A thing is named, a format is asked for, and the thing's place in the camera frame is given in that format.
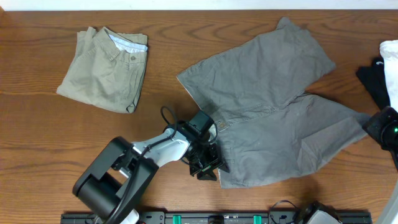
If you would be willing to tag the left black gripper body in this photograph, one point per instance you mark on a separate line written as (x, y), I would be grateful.
(204, 159)

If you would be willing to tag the grey shorts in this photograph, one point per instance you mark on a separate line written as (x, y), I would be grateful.
(269, 128)

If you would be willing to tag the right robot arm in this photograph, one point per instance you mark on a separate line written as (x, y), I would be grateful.
(382, 127)

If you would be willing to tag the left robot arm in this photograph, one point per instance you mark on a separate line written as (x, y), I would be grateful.
(115, 181)

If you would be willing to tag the folded khaki shorts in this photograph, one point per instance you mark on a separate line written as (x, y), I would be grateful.
(107, 70)

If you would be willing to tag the black garment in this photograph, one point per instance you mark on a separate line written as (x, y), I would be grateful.
(373, 79)

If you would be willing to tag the white garment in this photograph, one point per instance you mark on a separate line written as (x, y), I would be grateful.
(388, 51)

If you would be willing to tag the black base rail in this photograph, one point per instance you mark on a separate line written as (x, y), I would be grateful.
(205, 218)

